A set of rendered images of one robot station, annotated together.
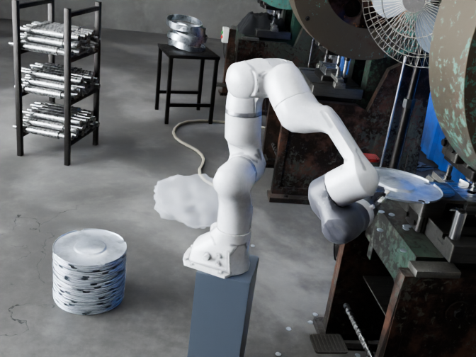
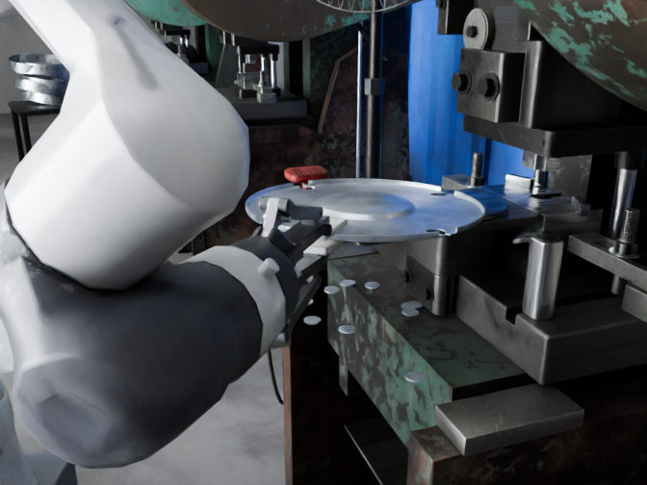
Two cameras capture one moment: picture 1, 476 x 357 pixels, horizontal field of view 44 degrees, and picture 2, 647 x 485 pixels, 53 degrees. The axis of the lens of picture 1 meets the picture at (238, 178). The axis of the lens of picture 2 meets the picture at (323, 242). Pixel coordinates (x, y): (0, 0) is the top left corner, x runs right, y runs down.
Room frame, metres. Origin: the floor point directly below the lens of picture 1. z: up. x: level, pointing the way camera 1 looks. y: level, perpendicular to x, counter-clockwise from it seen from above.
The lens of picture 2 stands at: (0.99, -0.33, 1.03)
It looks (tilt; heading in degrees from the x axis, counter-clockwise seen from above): 20 degrees down; 351
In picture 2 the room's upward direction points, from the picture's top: straight up
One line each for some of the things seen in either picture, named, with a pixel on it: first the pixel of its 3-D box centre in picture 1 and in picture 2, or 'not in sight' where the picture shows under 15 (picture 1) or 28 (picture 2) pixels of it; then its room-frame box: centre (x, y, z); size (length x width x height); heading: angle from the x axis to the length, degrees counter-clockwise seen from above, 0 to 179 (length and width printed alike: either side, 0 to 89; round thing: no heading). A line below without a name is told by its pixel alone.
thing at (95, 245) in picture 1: (90, 246); not in sight; (2.05, 0.56, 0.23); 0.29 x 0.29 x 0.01
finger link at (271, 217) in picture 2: not in sight; (270, 232); (1.49, -0.37, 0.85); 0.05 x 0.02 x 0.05; 152
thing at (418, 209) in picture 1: (416, 207); (424, 254); (1.76, -0.59, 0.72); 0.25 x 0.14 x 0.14; 100
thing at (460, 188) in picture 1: (467, 197); (535, 212); (1.79, -0.76, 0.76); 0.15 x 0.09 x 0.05; 10
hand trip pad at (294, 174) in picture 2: (367, 165); (306, 191); (2.07, -0.48, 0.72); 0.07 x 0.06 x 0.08; 100
